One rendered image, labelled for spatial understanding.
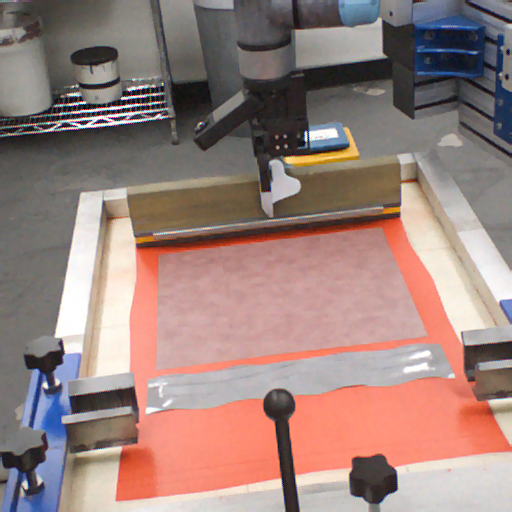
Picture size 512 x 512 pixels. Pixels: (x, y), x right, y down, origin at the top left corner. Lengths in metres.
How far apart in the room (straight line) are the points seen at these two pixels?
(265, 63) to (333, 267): 0.30
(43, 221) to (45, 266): 0.36
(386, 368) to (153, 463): 0.29
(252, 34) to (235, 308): 0.37
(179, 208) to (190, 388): 0.37
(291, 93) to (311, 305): 0.30
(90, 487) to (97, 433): 0.05
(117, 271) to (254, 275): 0.21
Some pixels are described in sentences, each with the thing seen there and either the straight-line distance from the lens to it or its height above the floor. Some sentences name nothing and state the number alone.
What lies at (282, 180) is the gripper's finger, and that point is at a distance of 1.46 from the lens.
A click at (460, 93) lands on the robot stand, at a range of 1.95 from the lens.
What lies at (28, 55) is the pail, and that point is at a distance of 4.45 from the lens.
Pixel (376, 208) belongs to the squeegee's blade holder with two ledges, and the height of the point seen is 0.99.
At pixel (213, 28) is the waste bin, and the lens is 4.27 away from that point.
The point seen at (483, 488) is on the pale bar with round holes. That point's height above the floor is 1.04.
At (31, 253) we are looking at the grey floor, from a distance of 3.71.
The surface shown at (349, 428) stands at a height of 0.95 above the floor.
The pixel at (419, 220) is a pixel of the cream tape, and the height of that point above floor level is 0.95.
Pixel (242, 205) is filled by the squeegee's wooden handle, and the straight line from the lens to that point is 1.49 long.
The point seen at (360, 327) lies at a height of 0.95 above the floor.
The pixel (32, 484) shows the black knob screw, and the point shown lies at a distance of 1.05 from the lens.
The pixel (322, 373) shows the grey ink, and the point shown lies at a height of 0.96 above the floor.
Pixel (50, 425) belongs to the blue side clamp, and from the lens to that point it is 1.13.
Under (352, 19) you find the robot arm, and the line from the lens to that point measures 1.37.
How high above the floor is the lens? 1.67
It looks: 29 degrees down
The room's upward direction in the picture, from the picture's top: 6 degrees counter-clockwise
